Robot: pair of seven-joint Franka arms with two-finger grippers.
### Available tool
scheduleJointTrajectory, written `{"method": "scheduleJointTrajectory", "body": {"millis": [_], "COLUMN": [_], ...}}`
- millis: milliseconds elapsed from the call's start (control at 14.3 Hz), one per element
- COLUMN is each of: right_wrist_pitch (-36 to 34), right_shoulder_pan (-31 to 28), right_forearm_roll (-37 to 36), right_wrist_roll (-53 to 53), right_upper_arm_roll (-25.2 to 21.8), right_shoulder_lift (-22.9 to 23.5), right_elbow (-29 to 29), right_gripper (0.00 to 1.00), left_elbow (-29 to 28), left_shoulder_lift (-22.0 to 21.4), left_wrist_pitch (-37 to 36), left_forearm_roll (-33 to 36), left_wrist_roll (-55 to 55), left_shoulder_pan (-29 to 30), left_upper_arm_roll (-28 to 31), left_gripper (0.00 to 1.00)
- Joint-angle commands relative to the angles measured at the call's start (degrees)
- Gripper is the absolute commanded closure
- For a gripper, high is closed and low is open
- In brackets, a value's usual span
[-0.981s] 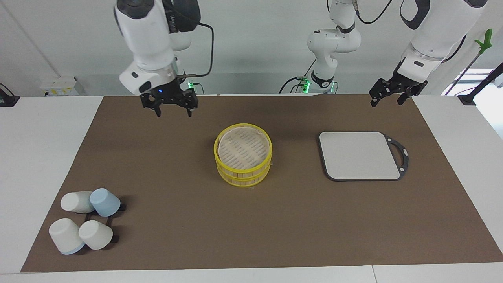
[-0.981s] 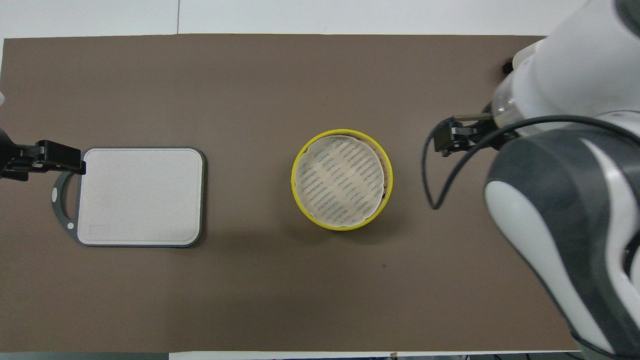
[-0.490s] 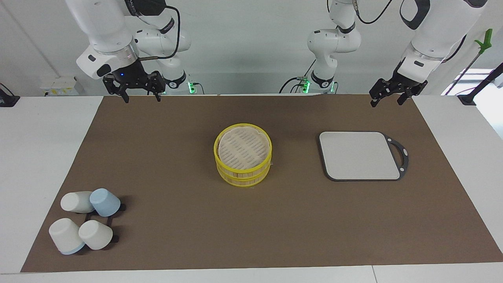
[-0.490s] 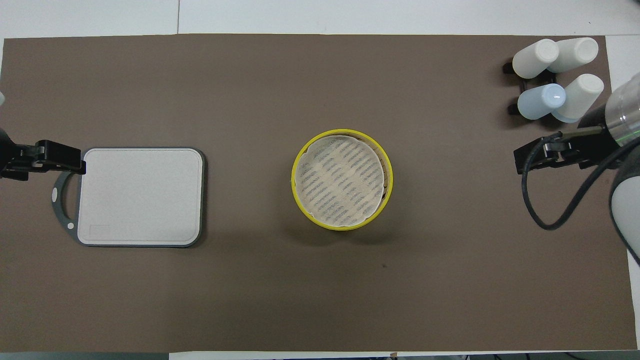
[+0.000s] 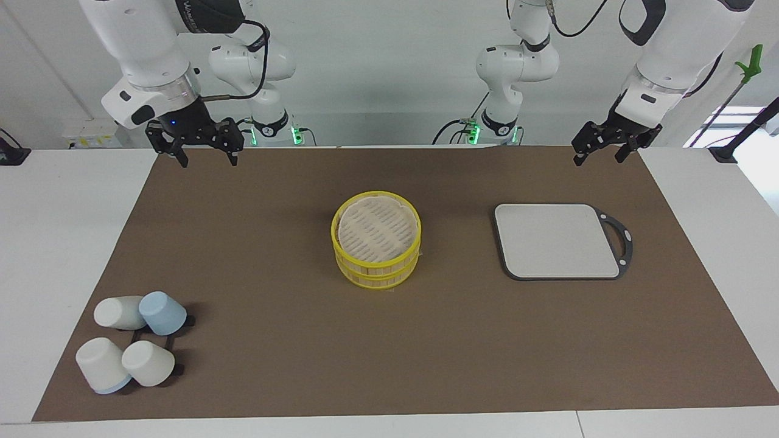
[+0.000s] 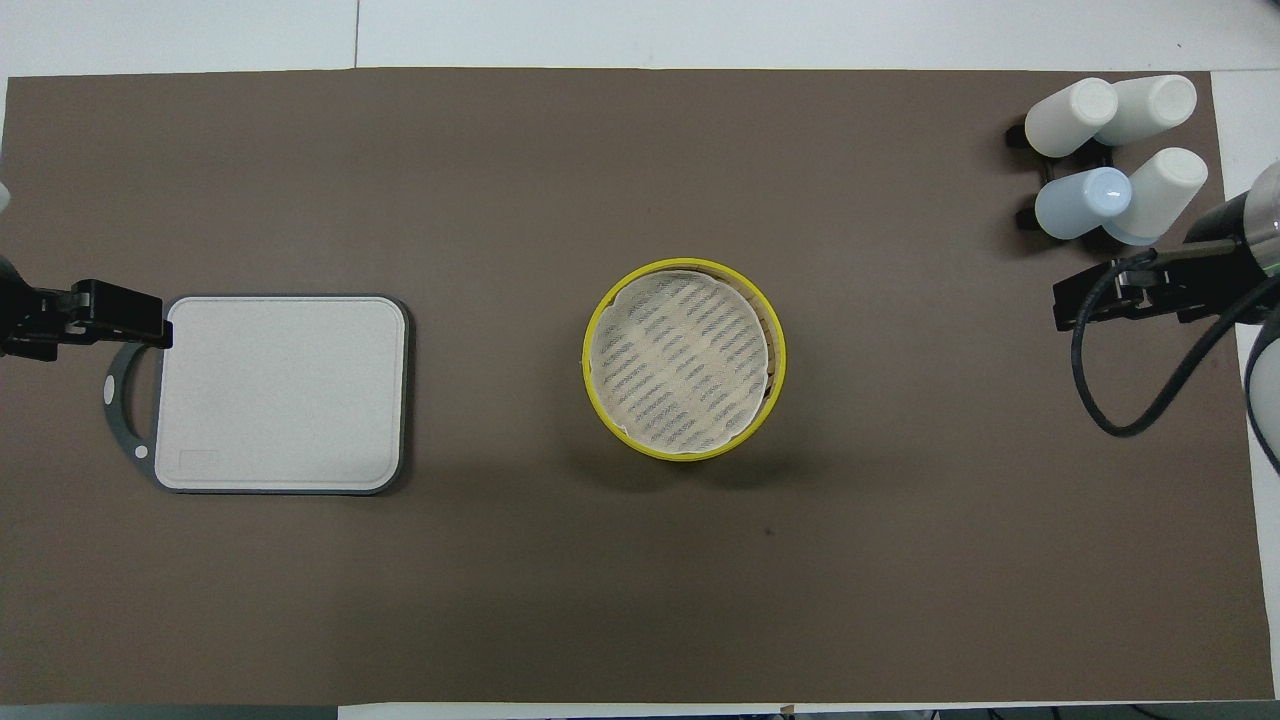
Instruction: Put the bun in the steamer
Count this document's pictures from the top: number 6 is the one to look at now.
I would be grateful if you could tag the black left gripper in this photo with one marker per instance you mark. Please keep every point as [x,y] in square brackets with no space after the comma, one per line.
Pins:
[30,315]

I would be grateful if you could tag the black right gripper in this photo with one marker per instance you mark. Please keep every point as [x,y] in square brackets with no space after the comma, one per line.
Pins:
[1215,270]

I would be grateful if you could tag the light blue cup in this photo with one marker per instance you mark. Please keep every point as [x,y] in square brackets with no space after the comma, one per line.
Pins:
[1080,203]

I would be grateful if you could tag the black cup rack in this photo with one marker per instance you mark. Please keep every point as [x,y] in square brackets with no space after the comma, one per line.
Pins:
[1018,135]

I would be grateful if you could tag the brown table mat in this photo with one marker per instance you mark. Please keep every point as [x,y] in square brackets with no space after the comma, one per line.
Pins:
[500,560]

